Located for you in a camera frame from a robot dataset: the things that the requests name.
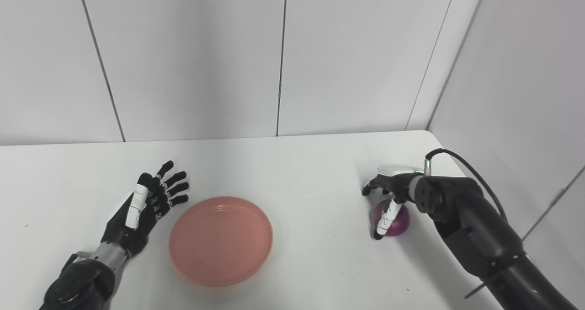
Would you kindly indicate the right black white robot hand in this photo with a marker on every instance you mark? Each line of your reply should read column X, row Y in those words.
column 395, row 182

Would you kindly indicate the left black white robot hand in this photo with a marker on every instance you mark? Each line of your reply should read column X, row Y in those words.
column 132, row 232

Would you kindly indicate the purple red onion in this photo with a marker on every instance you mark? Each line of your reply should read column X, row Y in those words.
column 400, row 223

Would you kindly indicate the pink round plate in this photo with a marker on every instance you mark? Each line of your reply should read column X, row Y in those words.
column 221, row 240

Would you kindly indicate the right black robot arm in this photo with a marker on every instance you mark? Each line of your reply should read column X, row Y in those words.
column 480, row 237

